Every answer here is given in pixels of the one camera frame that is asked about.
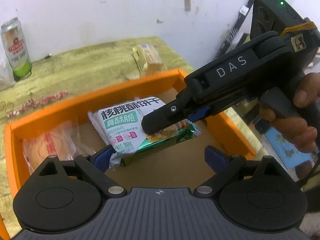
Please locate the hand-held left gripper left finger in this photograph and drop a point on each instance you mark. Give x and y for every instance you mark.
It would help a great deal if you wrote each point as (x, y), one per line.
(102, 158)

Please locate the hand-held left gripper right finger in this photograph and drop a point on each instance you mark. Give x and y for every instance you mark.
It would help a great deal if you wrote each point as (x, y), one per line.
(216, 158)

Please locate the beige pastry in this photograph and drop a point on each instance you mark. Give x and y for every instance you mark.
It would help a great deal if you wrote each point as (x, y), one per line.
(152, 62)

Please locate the tan rubber band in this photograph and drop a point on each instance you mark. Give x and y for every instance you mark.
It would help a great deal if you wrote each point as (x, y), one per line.
(7, 104)

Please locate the green wood-grain desktop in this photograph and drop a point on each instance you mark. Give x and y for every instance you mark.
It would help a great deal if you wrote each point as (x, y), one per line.
(87, 62)

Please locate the black patterned long board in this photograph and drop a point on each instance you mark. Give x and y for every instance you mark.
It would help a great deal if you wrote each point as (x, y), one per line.
(240, 23)

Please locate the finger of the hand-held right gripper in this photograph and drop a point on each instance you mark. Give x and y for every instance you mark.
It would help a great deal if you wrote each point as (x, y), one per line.
(160, 120)
(198, 114)

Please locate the orange cardboard box base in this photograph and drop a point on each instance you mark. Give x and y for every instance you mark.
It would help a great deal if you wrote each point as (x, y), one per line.
(175, 160)

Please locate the green and silver beer can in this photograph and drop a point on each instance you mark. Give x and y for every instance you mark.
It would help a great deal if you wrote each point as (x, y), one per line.
(17, 55)

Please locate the white plastic bag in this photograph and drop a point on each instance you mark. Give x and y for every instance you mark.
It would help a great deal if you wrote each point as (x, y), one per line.
(3, 75)

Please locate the round cake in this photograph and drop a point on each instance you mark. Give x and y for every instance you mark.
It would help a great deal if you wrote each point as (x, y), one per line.
(50, 142)

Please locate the person's right hand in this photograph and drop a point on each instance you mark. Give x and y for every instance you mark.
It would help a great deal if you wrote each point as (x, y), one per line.
(295, 132)

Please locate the blue floor mat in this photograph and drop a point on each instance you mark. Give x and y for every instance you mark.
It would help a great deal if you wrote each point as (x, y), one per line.
(287, 150)

